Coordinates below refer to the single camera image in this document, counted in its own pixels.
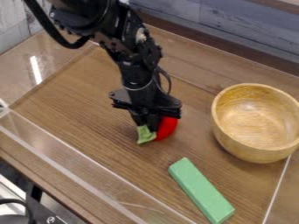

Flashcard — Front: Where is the green rectangular block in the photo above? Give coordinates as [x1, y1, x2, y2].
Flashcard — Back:
[168, 157, 235, 224]

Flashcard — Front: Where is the wooden bowl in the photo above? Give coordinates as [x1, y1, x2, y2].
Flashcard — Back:
[211, 83, 299, 164]

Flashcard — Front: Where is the black device bottom left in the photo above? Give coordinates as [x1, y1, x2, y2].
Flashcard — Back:
[0, 208, 68, 224]

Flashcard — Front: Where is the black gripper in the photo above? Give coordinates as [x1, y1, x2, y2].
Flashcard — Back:
[108, 85, 181, 133]

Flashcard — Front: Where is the clear acrylic front wall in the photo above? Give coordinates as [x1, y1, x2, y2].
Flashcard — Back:
[0, 108, 195, 224]

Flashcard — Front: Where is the red plush radish toy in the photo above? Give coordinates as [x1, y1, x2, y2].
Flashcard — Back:
[136, 117, 179, 144]

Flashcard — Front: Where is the black cable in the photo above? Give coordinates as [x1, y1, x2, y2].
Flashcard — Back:
[0, 198, 38, 224]

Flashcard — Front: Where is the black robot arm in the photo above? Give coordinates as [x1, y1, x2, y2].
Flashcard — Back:
[24, 0, 183, 141]

